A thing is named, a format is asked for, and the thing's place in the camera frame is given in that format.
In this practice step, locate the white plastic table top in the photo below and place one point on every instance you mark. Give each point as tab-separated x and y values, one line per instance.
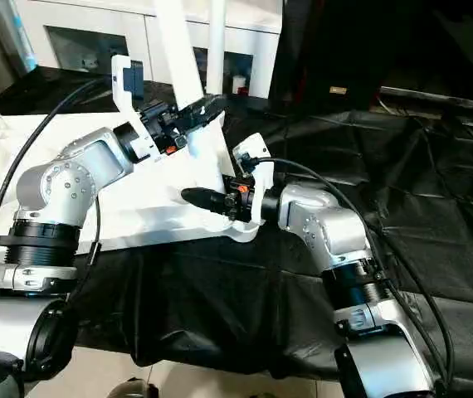
137	199

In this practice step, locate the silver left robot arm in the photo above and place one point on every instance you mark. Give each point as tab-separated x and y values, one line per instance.
62	182

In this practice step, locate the white glass-door cabinet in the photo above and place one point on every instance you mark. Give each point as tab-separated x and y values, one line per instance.
95	25

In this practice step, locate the small orange label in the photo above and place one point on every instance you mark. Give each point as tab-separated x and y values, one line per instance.
338	89

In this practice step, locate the teal plastic object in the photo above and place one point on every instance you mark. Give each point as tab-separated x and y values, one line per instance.
22	37

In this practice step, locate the black table mat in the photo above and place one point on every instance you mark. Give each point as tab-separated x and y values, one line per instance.
436	215

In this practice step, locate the long black bar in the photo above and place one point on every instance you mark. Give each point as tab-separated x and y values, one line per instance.
444	98

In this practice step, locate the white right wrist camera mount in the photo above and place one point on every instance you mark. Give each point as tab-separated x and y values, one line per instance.
257	178

